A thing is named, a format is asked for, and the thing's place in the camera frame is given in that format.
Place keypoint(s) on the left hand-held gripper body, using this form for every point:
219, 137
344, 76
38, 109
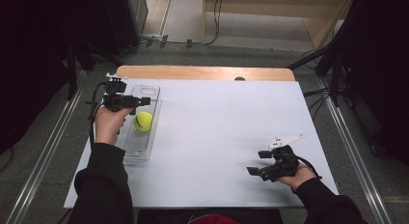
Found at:
117, 98

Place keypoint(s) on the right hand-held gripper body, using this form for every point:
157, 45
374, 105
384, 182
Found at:
281, 167

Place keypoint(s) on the yellow tennis ball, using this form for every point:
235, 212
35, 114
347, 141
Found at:
143, 121

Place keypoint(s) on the clear plastic tray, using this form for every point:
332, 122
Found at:
143, 143

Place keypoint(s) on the person's right hand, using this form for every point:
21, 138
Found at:
297, 179

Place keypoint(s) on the person's left hand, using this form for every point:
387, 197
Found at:
107, 126

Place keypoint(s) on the black stand with legs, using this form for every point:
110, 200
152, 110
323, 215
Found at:
72, 66
334, 63

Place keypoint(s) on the person's red clothing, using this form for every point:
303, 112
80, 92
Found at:
213, 219

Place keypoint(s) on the black cabinet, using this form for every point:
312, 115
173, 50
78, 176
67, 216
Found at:
125, 18

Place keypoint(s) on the light wooden shelf unit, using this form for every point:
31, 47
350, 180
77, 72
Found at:
321, 27

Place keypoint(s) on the metal floor rail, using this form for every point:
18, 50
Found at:
45, 159
357, 159

